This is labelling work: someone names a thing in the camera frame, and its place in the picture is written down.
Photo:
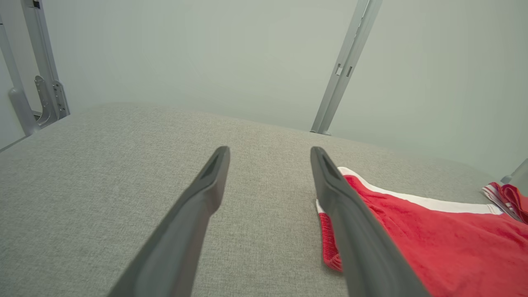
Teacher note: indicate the grey metal frame post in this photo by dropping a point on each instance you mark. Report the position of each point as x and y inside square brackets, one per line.
[346, 62]
[520, 175]

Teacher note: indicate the red shorts with white trim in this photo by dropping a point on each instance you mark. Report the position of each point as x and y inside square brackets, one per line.
[513, 198]

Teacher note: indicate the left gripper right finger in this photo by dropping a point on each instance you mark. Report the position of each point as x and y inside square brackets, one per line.
[363, 255]

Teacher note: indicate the grey metal post with bracket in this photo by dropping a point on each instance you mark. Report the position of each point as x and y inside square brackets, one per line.
[41, 49]

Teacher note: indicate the red Bulls 23 jersey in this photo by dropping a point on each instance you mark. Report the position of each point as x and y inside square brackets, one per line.
[453, 247]

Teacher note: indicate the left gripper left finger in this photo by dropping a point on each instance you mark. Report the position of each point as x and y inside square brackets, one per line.
[173, 255]

